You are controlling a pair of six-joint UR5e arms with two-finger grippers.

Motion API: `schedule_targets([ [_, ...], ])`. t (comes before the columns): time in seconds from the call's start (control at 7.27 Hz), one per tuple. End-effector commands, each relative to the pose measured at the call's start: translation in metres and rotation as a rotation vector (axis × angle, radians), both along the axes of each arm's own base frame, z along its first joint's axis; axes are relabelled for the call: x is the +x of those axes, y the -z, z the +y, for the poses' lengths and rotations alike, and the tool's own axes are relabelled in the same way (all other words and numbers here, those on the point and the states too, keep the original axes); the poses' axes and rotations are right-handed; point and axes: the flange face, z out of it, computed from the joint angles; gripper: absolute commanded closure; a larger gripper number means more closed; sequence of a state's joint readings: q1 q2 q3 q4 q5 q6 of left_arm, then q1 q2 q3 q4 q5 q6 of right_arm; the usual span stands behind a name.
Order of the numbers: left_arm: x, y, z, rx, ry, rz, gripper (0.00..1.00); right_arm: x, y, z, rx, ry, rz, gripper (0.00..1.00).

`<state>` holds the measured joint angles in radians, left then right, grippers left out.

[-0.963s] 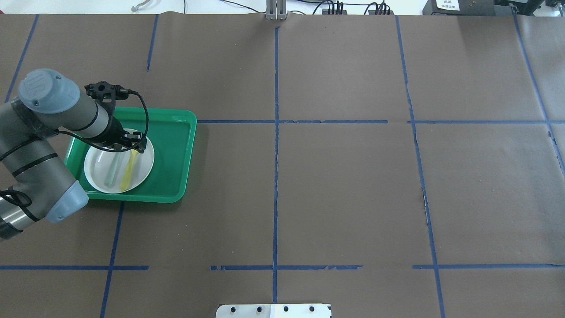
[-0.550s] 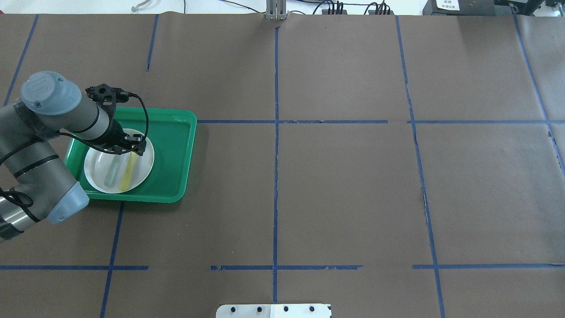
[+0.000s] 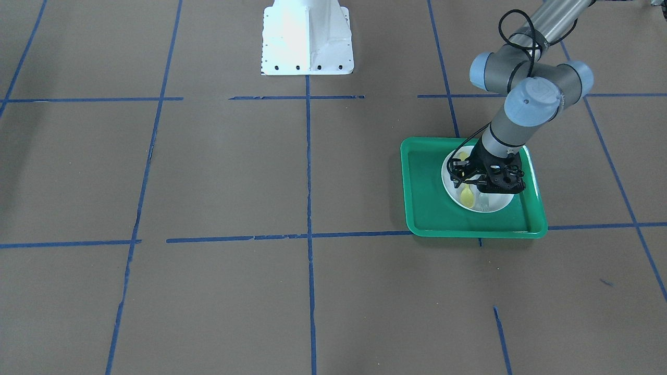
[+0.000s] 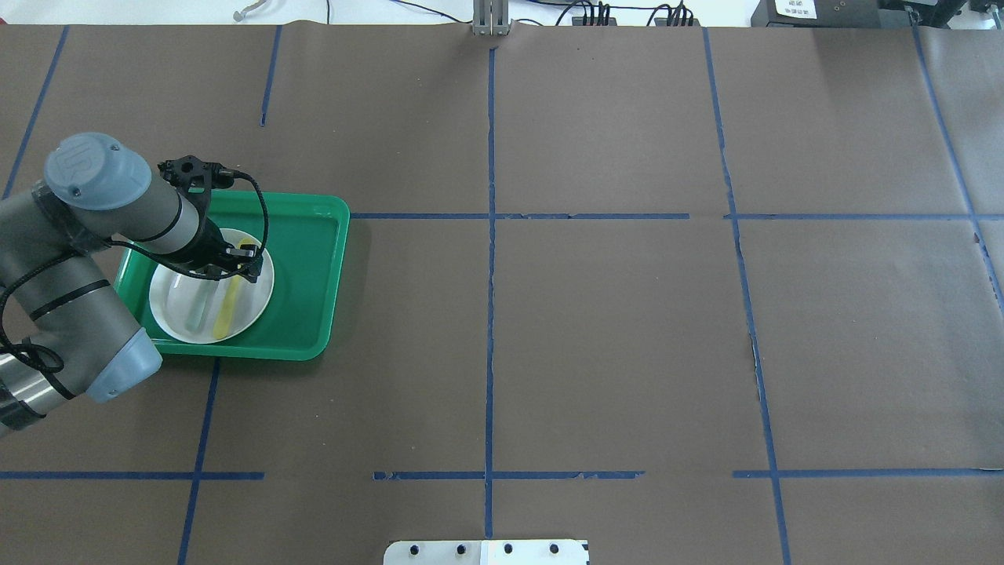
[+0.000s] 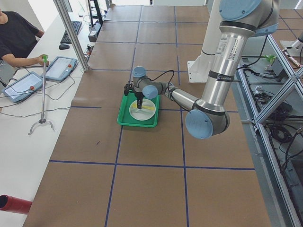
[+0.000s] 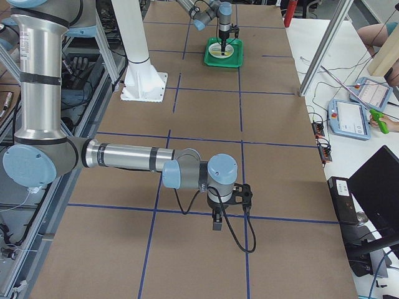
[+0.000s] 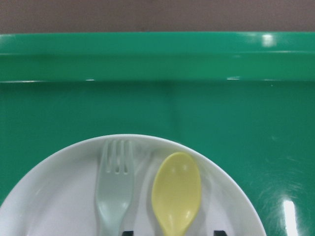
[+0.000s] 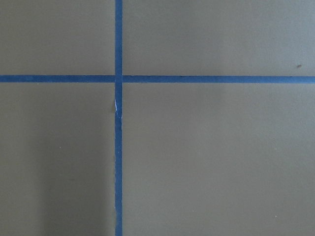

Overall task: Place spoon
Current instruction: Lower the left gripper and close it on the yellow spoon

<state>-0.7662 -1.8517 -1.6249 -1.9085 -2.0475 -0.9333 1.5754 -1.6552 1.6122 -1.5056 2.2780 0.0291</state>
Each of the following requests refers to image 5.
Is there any white round plate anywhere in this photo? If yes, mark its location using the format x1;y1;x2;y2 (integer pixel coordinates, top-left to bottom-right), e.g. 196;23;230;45
129;98;156;121

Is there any red cylinder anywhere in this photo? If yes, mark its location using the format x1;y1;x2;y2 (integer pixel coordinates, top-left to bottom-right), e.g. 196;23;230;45
0;195;32;215

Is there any green handled reacher grabber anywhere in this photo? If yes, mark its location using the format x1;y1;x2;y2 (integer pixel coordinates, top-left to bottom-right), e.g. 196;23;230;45
28;54;54;135

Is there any aluminium frame post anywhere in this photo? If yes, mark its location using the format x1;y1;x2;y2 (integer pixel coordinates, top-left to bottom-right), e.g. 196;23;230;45
53;0;89;72

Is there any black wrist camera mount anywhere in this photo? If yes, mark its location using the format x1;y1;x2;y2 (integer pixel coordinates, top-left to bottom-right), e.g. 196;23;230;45
124;80;134;96

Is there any seated person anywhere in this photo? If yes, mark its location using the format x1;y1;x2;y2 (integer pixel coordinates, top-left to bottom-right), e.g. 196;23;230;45
0;11;44;68

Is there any black keyboard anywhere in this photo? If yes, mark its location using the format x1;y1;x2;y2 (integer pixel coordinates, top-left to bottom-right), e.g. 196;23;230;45
60;21;82;44

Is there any green plastic tray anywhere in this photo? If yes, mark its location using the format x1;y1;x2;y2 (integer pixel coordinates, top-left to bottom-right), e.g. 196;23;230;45
117;93;160;128

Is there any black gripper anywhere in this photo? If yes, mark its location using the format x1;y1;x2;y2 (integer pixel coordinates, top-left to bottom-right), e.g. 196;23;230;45
134;91;143;109

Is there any black computer mouse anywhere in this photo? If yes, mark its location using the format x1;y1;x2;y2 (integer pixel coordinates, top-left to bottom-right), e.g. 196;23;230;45
59;44;70;50

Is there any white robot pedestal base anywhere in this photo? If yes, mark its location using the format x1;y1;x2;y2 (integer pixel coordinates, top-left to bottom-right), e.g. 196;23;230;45
187;0;222;83

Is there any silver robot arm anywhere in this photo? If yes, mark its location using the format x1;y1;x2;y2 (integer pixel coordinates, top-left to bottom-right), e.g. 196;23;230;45
132;0;280;139

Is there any aluminium side frame rail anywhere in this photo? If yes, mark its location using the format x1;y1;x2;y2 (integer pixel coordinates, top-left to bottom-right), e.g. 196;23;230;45
235;36;303;227

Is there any near blue teach pendant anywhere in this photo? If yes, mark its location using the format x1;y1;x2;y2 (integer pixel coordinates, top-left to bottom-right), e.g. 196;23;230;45
2;72;43;103

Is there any blue teach pendant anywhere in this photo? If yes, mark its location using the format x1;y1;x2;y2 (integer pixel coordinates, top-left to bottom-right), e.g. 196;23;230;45
2;72;43;103
45;56;77;81

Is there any yellow plastic spoon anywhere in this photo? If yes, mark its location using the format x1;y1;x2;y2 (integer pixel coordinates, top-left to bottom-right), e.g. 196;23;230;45
131;104;155;110

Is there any black computer box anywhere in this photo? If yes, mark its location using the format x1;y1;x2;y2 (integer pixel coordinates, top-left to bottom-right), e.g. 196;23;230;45
88;23;101;43

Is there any far blue teach pendant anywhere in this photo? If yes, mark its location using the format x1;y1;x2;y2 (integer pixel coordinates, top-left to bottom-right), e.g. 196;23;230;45
45;56;77;81

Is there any pale green plastic fork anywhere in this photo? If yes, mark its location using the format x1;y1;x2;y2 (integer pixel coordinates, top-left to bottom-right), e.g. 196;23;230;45
133;108;155;114

